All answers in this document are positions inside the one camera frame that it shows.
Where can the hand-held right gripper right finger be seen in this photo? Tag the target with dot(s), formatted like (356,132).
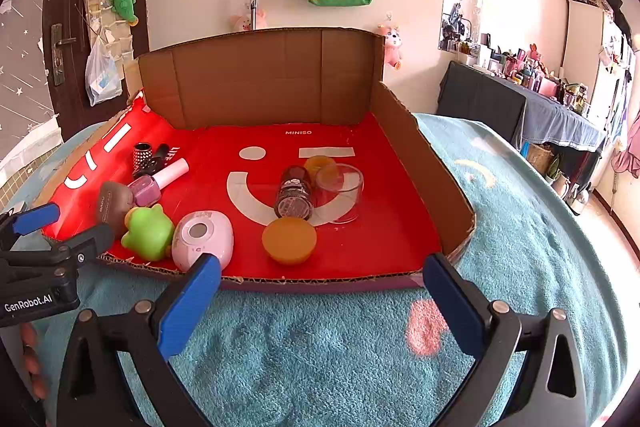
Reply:
(452,299)

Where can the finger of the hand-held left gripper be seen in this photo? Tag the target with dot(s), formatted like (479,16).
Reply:
(97,237)
(37,214)

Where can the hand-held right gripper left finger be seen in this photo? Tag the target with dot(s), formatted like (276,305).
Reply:
(187,302)

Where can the grey-brown oval case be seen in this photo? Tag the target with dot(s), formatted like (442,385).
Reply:
(112,204)

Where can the green and yellow frog toy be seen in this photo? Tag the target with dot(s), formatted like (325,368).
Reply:
(147,232)

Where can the pink and white oval case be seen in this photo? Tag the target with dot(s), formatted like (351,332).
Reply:
(202,239)

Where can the purple nail polish bottle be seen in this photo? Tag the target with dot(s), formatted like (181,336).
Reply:
(150,187)

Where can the black bottle with studded cap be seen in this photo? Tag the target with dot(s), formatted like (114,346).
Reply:
(147,157)

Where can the cardboard box with red lining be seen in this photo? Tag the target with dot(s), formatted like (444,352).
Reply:
(390,207)

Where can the large yellow round pot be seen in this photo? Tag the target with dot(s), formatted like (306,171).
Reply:
(289,241)

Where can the clear glass cup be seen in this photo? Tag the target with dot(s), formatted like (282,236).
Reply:
(345,197)

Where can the brown glitter bottle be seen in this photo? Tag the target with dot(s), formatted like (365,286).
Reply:
(295,197)

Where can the small yellow round pot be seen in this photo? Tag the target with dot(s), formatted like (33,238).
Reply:
(320,164)

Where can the person's left hand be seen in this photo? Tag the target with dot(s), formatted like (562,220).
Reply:
(32,357)

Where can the teal fleece blanket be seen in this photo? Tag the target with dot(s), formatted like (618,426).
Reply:
(325,347)

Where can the clear plastic bag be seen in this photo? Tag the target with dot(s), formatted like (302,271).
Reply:
(102,79)

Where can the table with dark cloth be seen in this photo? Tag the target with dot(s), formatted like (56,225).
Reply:
(485,102)

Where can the clear hanging pocket organizer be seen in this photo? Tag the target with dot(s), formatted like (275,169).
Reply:
(97,7)

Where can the pink hanging garment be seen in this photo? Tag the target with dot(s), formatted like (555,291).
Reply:
(627,152)

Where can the row of bottles and cosmetics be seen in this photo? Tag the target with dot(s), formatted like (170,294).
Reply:
(530,72)

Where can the pink plush pig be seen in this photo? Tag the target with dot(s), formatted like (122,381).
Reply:
(242,23)

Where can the pink plush bear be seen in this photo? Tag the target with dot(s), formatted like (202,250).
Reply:
(392,44)

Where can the grey pole with orange tip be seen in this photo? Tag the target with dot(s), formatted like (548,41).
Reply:
(253,7)

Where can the white cabinet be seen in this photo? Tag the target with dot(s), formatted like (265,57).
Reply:
(582,37)

